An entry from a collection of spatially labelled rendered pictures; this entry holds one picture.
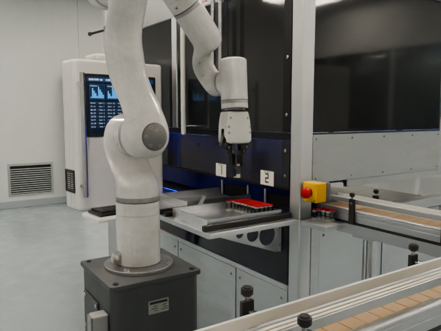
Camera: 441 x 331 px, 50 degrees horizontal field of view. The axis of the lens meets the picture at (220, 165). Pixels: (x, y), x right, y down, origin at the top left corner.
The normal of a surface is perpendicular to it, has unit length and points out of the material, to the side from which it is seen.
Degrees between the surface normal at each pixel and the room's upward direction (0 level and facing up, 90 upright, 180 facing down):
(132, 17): 127
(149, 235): 90
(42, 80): 90
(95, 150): 90
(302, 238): 90
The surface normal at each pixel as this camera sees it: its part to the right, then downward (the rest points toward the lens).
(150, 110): 0.55, -0.40
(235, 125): 0.54, 0.01
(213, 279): -0.83, 0.06
